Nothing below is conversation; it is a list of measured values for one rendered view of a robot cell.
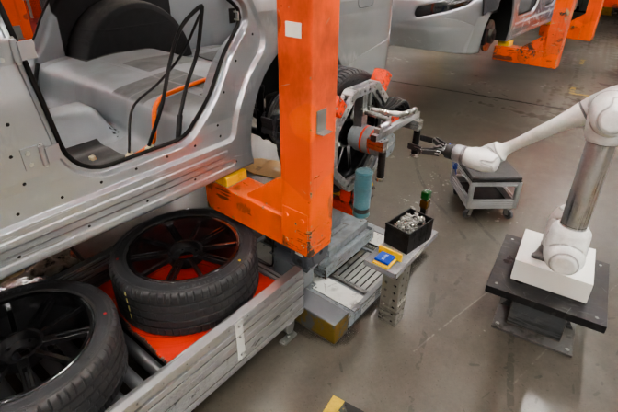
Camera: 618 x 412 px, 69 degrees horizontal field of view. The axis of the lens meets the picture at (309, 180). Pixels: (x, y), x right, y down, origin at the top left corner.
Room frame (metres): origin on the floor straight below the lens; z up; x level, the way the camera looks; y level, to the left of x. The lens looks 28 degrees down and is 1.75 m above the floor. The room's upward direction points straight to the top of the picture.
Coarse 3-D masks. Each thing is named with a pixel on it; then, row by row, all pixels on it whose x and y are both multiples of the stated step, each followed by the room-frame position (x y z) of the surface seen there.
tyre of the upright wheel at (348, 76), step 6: (342, 66) 2.26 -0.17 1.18; (348, 66) 2.30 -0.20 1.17; (342, 72) 2.15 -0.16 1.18; (348, 72) 2.15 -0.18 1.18; (354, 72) 2.18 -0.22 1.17; (360, 72) 2.22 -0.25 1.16; (366, 72) 2.26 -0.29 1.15; (342, 78) 2.10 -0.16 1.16; (348, 78) 2.13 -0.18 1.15; (354, 78) 2.17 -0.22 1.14; (360, 78) 2.22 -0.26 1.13; (366, 78) 2.26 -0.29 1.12; (342, 84) 2.09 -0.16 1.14; (348, 84) 2.13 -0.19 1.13; (354, 84) 2.17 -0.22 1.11; (342, 90) 2.09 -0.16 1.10; (276, 138) 2.06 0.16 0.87; (276, 144) 2.05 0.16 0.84; (366, 156) 2.30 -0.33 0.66; (336, 186) 2.08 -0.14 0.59
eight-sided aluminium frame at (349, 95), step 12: (360, 84) 2.15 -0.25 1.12; (372, 84) 2.15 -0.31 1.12; (348, 96) 2.02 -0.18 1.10; (360, 96) 2.07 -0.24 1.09; (372, 96) 2.27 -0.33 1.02; (384, 96) 2.25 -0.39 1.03; (348, 108) 1.99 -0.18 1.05; (336, 120) 1.99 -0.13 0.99; (336, 132) 1.91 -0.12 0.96; (336, 144) 1.92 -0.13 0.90; (336, 156) 1.92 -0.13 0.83; (372, 156) 2.28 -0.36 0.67; (336, 168) 1.92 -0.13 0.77; (372, 168) 2.20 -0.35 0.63; (336, 180) 1.94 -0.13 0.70; (348, 180) 2.09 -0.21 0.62
